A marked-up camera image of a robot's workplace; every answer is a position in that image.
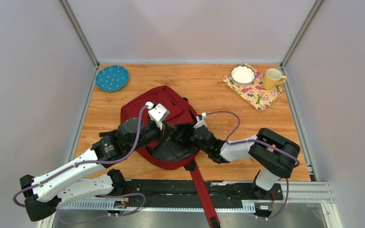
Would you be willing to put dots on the white scalloped bowl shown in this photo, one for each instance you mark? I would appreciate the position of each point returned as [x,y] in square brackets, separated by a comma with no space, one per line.
[242,76]

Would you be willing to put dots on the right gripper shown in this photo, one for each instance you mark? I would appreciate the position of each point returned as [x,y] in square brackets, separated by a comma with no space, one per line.
[181,139]

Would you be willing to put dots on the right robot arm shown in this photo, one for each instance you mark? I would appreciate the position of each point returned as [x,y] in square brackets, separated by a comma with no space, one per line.
[277,154]

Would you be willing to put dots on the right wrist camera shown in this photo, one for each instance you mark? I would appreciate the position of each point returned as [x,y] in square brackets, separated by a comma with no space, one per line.
[200,121]

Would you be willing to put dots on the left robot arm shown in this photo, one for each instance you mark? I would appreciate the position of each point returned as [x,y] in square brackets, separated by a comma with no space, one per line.
[46,193]

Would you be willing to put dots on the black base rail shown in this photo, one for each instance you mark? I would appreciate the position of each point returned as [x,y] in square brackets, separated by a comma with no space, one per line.
[178,194]

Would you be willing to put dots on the floral rectangular tray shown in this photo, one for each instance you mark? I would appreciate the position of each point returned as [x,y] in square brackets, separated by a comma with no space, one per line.
[254,93]

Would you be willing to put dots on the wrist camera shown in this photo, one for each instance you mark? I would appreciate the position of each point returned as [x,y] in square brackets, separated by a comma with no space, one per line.
[200,121]
[157,113]

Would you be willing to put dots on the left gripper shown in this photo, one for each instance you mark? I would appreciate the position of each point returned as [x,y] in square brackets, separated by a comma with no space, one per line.
[167,130]

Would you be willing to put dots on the yellow mug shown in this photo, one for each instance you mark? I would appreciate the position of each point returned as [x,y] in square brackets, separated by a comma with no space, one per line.
[272,78]

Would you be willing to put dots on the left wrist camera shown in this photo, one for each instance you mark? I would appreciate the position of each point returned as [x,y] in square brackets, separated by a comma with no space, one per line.
[157,113]

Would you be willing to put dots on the blue polka dot plate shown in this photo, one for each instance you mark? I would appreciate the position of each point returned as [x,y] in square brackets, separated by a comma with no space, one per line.
[112,78]

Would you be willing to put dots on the red student backpack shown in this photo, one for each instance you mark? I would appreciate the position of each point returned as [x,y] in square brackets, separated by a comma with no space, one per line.
[170,155]

